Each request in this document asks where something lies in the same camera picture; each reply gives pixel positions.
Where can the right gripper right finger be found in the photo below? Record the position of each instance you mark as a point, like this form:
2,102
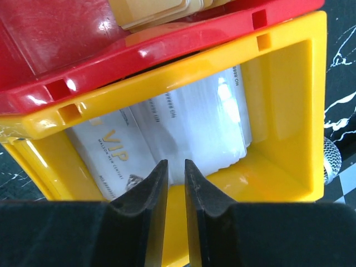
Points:
225,232

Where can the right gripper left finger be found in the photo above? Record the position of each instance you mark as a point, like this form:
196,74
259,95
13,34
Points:
128,231

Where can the white cards stack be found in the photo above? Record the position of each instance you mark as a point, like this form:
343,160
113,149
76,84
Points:
206,121

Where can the tan cards stack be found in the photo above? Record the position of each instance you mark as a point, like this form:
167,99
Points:
136,14

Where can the black white chessboard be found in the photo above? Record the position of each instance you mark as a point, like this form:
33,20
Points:
347,181

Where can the black glitter microphone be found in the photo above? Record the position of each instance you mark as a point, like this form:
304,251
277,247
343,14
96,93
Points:
332,161

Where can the orange plastic bin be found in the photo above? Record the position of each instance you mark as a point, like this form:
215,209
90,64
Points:
283,69

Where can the red plastic bin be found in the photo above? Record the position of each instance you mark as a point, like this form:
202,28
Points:
54,50

